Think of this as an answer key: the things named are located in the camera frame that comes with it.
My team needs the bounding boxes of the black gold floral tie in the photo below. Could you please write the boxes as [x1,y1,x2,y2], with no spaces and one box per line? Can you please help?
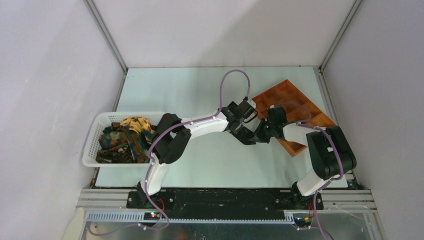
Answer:
[230,126,256,146]

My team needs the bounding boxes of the wooden compartment tray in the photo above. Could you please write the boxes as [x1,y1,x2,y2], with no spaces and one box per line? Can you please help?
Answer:
[251,79,337,158]

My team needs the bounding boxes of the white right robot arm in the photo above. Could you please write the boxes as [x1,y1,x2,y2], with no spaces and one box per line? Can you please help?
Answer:
[248,105,357,209]

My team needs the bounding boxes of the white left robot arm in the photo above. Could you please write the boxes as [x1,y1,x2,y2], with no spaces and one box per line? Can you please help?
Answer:
[136,98,256,208]

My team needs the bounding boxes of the green gold patterned tie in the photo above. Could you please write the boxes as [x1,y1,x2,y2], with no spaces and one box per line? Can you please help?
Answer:
[95,116,157,164]

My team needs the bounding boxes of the white plastic basket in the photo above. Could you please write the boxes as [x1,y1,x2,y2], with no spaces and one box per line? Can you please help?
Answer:
[82,111,165,168]

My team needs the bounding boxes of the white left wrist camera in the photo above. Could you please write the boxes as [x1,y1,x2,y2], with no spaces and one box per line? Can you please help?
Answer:
[244,97,257,109]

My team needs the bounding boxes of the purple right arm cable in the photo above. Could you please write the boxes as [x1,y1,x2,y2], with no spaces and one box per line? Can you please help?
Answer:
[269,101,345,240]

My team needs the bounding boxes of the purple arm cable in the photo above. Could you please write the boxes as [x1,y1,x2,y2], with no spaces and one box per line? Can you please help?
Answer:
[269,101,345,240]
[86,69,251,237]

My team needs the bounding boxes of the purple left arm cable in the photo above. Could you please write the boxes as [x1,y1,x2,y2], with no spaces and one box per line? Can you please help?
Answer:
[86,69,251,237]

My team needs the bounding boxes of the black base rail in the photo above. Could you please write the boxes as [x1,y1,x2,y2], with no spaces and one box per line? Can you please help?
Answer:
[126,188,324,221]

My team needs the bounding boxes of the aluminium frame rail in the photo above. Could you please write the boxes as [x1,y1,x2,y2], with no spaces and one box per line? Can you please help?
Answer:
[77,188,377,224]

